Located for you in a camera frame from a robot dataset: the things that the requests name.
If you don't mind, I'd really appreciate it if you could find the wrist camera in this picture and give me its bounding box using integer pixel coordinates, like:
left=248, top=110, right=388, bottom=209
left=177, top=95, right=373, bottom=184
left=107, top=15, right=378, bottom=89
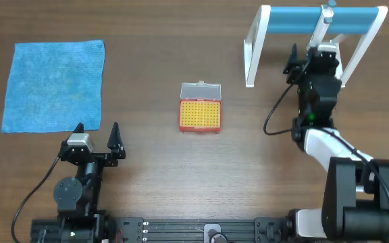
left=66, top=132, right=94, bottom=153
left=315, top=43, right=338, bottom=54

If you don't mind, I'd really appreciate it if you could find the red and yellow tip box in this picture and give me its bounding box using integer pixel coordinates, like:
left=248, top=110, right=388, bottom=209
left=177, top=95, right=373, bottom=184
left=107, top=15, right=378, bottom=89
left=178, top=80, right=223, bottom=134

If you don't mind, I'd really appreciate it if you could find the mounting rail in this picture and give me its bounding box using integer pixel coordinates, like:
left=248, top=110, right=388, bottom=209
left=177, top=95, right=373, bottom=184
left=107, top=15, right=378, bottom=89
left=30, top=217, right=295, bottom=243

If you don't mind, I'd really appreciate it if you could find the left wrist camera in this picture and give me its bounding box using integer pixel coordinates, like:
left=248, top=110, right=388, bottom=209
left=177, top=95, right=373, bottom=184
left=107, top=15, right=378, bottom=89
left=66, top=132, right=94, bottom=153

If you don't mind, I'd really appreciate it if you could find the white and blue stand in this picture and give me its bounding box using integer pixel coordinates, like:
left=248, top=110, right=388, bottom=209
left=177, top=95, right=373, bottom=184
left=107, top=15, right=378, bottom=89
left=243, top=4, right=389, bottom=88

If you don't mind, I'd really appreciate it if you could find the blue cloth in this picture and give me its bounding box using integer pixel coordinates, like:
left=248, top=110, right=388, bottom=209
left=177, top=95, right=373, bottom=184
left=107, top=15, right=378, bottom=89
left=1, top=39, right=106, bottom=134

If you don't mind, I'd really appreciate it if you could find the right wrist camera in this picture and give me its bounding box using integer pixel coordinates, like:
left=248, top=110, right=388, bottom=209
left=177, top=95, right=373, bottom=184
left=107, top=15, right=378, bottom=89
left=315, top=43, right=338, bottom=54

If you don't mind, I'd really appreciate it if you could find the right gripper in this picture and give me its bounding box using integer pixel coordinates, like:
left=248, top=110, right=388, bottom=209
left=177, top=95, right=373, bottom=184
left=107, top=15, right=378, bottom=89
left=283, top=43, right=340, bottom=85

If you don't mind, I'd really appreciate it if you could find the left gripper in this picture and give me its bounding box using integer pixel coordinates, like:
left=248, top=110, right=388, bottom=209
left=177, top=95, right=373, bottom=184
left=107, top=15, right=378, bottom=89
left=59, top=121, right=126, bottom=167

